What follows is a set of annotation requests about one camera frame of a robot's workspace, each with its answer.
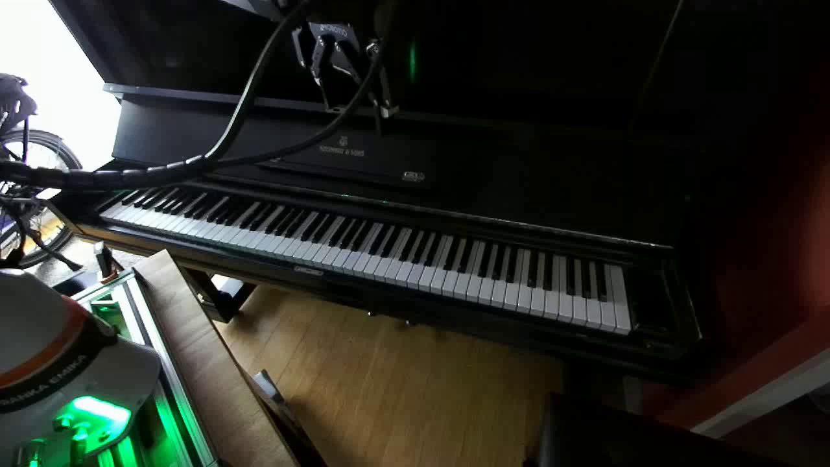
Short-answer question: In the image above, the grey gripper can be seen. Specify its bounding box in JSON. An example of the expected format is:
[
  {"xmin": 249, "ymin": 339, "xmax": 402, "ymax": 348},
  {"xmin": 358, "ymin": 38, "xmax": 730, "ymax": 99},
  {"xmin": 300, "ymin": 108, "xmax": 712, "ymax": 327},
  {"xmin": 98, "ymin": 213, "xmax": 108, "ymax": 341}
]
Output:
[{"xmin": 292, "ymin": 21, "xmax": 397, "ymax": 118}]

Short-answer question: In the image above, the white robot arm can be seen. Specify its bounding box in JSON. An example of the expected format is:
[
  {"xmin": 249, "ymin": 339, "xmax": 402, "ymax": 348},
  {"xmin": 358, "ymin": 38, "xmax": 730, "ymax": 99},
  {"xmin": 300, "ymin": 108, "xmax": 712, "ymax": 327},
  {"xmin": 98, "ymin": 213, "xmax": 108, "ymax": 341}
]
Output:
[{"xmin": 0, "ymin": 252, "xmax": 311, "ymax": 467}]

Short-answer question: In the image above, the black upright piano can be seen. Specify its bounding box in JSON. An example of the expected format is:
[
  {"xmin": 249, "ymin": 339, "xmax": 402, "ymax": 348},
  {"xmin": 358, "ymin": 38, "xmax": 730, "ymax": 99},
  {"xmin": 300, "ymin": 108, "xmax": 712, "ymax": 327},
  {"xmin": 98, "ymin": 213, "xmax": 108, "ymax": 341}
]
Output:
[{"xmin": 53, "ymin": 0, "xmax": 708, "ymax": 380}]

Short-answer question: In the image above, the bicycle wheel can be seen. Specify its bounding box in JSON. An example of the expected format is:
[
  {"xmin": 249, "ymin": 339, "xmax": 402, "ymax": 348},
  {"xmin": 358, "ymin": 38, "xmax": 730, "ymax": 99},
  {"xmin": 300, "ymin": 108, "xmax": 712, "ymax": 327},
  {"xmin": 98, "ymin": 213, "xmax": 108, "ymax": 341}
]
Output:
[{"xmin": 0, "ymin": 73, "xmax": 82, "ymax": 266}]

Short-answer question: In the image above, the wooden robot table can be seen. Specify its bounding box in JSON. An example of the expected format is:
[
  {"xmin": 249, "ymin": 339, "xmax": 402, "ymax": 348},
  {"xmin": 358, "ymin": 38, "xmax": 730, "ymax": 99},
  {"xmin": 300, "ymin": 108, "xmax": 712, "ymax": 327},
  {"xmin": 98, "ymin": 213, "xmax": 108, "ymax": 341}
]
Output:
[{"xmin": 78, "ymin": 252, "xmax": 296, "ymax": 467}]

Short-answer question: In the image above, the black piano bench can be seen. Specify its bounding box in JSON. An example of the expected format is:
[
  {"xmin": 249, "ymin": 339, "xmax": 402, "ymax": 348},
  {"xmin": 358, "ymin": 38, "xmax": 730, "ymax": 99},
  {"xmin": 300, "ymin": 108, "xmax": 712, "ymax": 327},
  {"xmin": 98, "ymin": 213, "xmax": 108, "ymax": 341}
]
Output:
[{"xmin": 523, "ymin": 393, "xmax": 787, "ymax": 467}]

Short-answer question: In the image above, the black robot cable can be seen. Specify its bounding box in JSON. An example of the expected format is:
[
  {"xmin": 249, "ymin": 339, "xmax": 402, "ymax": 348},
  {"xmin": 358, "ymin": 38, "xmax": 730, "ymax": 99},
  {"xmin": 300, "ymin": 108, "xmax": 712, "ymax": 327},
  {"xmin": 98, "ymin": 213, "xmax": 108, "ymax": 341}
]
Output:
[{"xmin": 0, "ymin": 0, "xmax": 386, "ymax": 191}]

